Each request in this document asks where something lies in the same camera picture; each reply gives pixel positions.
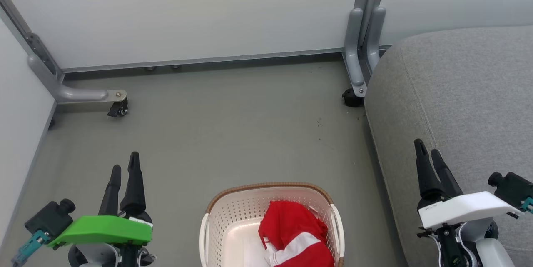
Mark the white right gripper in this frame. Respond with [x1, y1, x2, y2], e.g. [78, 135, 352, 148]
[414, 139, 521, 230]

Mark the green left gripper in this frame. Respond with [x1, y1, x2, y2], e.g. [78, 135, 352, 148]
[48, 152, 153, 260]

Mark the red and white garment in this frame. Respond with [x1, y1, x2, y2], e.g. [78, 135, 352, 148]
[258, 200, 336, 267]

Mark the grey fabric sofa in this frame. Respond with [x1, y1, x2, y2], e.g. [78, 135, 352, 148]
[364, 25, 533, 267]

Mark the black caster wheel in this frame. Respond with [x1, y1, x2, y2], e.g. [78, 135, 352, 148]
[107, 98, 129, 118]
[342, 88, 366, 108]

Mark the white perforated laundry basket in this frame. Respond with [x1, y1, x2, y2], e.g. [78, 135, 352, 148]
[199, 182, 346, 267]

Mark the grey partition frame foot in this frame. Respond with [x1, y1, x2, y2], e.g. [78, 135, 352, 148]
[0, 0, 128, 105]
[342, 0, 392, 97]

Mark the grey partition bottom rail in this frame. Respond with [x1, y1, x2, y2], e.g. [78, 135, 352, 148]
[62, 45, 393, 73]

